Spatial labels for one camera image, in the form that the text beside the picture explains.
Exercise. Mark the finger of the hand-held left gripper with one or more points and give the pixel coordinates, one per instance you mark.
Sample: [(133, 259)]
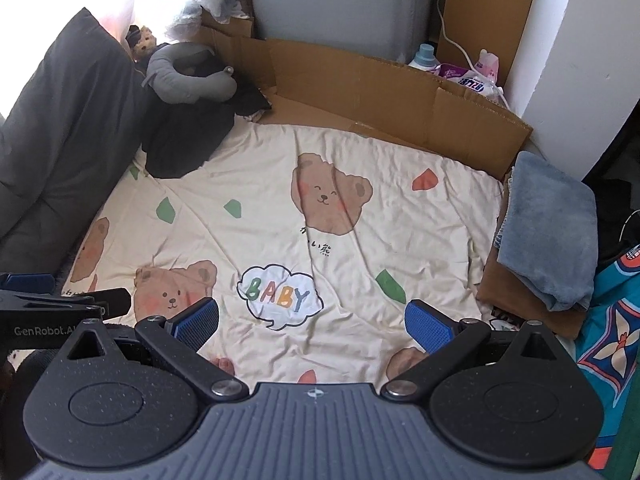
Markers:
[(27, 281), (105, 300)]

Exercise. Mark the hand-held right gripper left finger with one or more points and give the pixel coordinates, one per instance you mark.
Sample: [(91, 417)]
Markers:
[(197, 322)]

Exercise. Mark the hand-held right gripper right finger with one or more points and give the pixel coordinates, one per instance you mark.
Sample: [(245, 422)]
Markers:
[(425, 327)]

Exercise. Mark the blue denim pants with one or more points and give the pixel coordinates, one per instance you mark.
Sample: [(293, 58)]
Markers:
[(550, 230)]

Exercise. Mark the brown folded cloth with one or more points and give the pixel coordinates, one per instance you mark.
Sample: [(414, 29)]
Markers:
[(525, 300)]

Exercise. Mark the cream bear print bedsheet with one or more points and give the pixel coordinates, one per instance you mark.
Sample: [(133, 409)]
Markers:
[(300, 220)]

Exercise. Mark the dark grey pillow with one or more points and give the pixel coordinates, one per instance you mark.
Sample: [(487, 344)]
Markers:
[(60, 135)]

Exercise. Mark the teal printed blanket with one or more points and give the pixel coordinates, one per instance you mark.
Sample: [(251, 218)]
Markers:
[(612, 320)]

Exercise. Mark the dark clothing pile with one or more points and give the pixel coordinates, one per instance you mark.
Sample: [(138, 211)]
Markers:
[(615, 210)]

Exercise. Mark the small black cloth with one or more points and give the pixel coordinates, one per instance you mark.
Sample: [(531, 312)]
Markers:
[(250, 97)]

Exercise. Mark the brown cardboard sheet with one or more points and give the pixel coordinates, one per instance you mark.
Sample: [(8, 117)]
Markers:
[(390, 95)]

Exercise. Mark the grey neck pillow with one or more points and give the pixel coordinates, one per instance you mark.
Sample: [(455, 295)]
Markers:
[(185, 75)]

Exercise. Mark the purple tissue pack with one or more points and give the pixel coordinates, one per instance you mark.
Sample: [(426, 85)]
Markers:
[(467, 77)]

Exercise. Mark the brown teddy bear toy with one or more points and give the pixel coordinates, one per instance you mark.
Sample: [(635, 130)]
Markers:
[(142, 39)]

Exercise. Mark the blue capped detergent bottle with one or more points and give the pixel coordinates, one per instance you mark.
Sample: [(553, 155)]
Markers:
[(422, 57)]

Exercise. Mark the tall cardboard box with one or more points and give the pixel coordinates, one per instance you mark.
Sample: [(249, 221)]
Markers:
[(490, 15)]

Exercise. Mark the grey upright mattress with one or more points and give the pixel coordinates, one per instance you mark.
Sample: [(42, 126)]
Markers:
[(345, 0)]

